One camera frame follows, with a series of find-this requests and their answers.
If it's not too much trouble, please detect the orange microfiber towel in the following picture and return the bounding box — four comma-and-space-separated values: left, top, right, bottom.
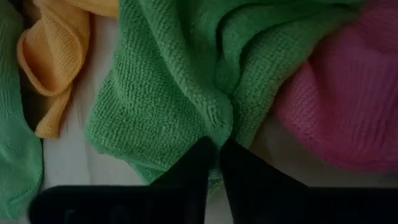
17, 0, 119, 140

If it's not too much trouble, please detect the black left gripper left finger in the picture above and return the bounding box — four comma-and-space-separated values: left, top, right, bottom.
29, 136, 216, 224

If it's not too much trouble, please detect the green microfiber towel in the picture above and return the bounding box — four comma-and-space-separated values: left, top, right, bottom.
86, 0, 366, 195
0, 0, 44, 220

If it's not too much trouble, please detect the pink microfiber towel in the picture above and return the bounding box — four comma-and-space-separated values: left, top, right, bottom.
273, 0, 398, 174

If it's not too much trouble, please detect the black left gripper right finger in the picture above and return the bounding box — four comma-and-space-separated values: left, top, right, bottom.
220, 138, 398, 224

